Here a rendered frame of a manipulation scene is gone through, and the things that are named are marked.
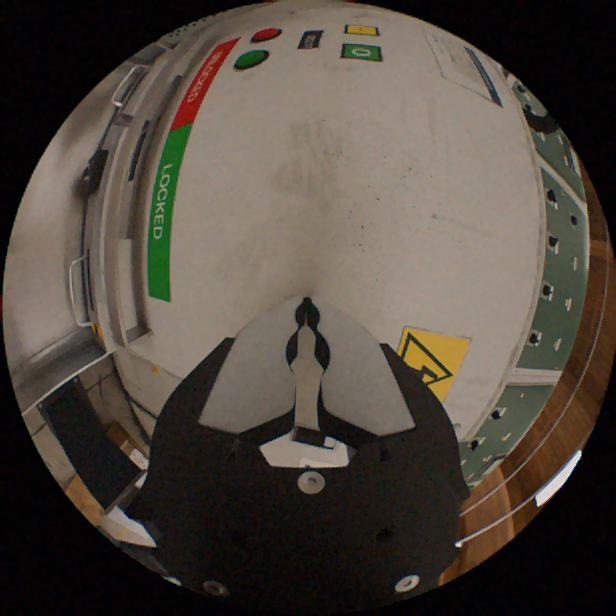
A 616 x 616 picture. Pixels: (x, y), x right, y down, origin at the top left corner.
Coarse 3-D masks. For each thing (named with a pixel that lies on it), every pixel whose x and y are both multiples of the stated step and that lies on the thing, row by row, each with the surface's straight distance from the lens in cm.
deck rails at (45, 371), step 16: (144, 48) 52; (160, 48) 51; (128, 64) 54; (144, 64) 55; (80, 336) 43; (48, 352) 42; (64, 352) 43; (80, 352) 42; (96, 352) 40; (16, 368) 43; (32, 368) 43; (48, 368) 43; (64, 368) 40; (80, 368) 38; (16, 384) 44; (32, 384) 42; (48, 384) 39; (32, 400) 39
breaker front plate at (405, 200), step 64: (192, 64) 33; (320, 64) 20; (384, 64) 20; (128, 128) 36; (192, 128) 21; (256, 128) 16; (320, 128) 15; (384, 128) 15; (448, 128) 16; (512, 128) 22; (128, 192) 26; (192, 192) 18; (256, 192) 14; (320, 192) 13; (384, 192) 13; (448, 192) 14; (512, 192) 18; (128, 256) 25; (192, 256) 17; (256, 256) 14; (320, 256) 13; (384, 256) 13; (448, 256) 14; (512, 256) 17; (128, 320) 28; (192, 320) 18; (384, 320) 13; (448, 320) 14; (512, 320) 18
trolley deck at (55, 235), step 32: (96, 96) 48; (64, 128) 44; (96, 128) 45; (64, 160) 42; (32, 192) 41; (64, 192) 41; (32, 224) 40; (64, 224) 41; (32, 256) 40; (64, 256) 40; (32, 288) 40; (64, 288) 41; (32, 320) 41; (64, 320) 42; (32, 352) 42
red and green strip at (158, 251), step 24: (216, 48) 33; (216, 72) 26; (192, 96) 25; (192, 120) 22; (168, 144) 23; (168, 168) 21; (168, 192) 20; (168, 216) 19; (168, 240) 19; (168, 264) 19; (168, 288) 20
